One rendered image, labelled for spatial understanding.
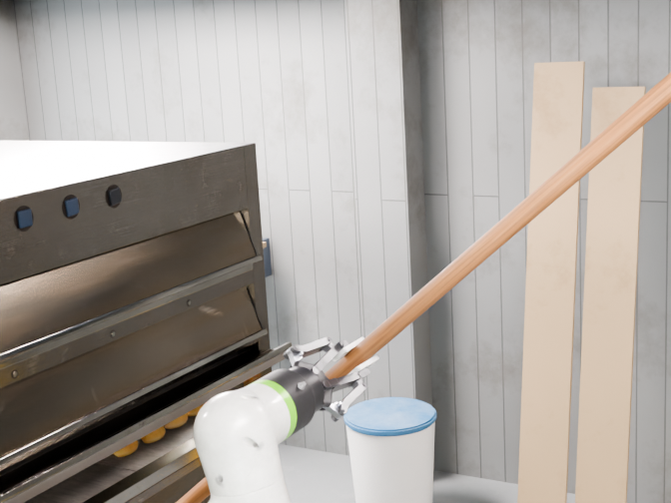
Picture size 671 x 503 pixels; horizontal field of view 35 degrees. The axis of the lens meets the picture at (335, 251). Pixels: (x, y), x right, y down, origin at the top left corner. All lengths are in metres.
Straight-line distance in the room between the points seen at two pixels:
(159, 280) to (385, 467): 2.31
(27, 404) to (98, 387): 0.25
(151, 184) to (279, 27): 2.89
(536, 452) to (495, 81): 1.83
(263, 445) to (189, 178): 1.99
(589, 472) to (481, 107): 1.86
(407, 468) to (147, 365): 2.29
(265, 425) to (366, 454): 3.84
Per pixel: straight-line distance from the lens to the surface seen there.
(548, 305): 5.04
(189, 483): 3.51
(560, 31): 5.28
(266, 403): 1.43
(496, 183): 5.46
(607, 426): 5.06
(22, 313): 2.84
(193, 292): 3.35
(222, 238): 3.48
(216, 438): 1.39
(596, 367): 5.02
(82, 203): 2.96
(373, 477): 5.27
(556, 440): 5.12
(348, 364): 1.71
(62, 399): 2.98
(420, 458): 5.26
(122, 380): 3.13
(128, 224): 3.10
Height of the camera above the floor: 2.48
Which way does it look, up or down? 12 degrees down
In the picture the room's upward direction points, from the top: 3 degrees counter-clockwise
